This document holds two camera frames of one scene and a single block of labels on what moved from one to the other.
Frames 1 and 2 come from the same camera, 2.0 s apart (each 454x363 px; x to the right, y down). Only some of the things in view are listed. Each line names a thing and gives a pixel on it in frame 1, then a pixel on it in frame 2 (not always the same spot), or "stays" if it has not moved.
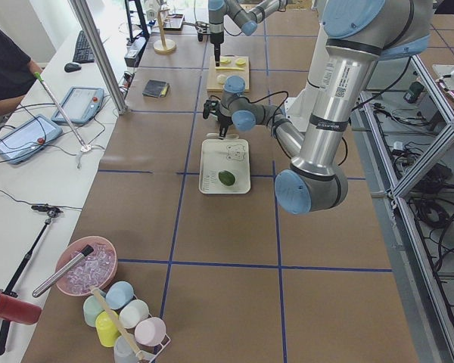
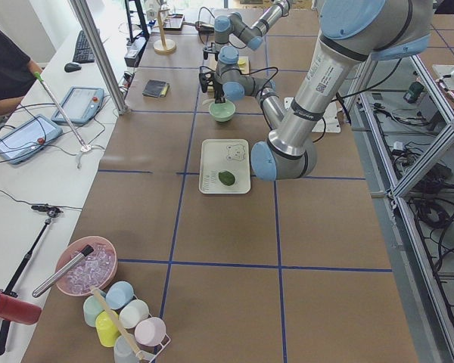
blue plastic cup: x=119 y=294 stays
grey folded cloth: x=158 y=88 stays
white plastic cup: x=132 y=313 stays
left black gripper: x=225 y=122 to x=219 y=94
